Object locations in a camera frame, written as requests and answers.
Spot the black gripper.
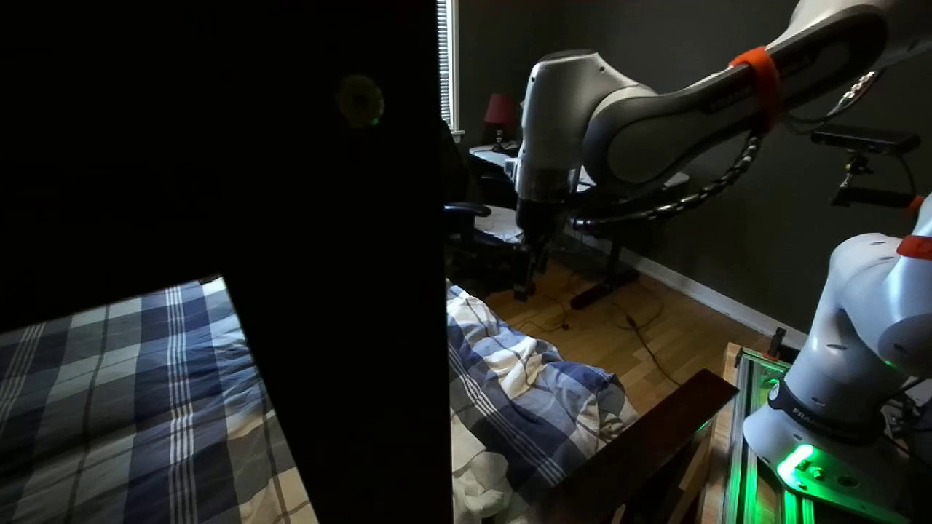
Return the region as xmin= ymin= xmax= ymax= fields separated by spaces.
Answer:
xmin=516 ymin=196 xmax=567 ymax=260

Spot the dark office chair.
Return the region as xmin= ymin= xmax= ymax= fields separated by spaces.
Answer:
xmin=440 ymin=120 xmax=535 ymax=299

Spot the red table lamp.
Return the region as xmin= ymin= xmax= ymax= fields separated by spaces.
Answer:
xmin=480 ymin=90 xmax=522 ymax=151

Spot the white window blind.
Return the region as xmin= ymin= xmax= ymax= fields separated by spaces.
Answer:
xmin=433 ymin=0 xmax=465 ymax=141

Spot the white baseboard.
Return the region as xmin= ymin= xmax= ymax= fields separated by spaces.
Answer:
xmin=567 ymin=229 xmax=809 ymax=350

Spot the round brass knob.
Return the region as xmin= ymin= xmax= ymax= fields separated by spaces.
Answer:
xmin=334 ymin=72 xmax=387 ymax=132

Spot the dark wooden furniture panel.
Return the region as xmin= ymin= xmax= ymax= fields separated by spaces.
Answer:
xmin=0 ymin=0 xmax=458 ymax=524

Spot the white bed sheet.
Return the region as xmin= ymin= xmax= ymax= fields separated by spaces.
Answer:
xmin=449 ymin=410 xmax=519 ymax=524

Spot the metal robot stand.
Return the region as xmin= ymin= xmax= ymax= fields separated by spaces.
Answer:
xmin=723 ymin=344 xmax=813 ymax=524

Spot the blue plaid comforter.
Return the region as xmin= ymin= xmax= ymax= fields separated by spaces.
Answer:
xmin=0 ymin=274 xmax=641 ymax=524

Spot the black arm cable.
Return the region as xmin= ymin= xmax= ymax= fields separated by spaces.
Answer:
xmin=567 ymin=68 xmax=888 ymax=234

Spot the thin black floor cable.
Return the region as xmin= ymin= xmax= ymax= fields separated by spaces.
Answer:
xmin=617 ymin=306 xmax=691 ymax=392

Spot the brown wooden bed frame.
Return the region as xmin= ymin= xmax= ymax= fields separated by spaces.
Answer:
xmin=534 ymin=368 xmax=743 ymax=524

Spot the orange velcro strap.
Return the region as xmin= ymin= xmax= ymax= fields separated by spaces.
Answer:
xmin=893 ymin=192 xmax=932 ymax=263
xmin=727 ymin=43 xmax=787 ymax=132

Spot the black camera on tripod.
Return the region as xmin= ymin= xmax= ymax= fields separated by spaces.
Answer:
xmin=806 ymin=123 xmax=925 ymax=213

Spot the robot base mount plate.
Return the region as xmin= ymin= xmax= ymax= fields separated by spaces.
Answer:
xmin=739 ymin=401 xmax=918 ymax=524

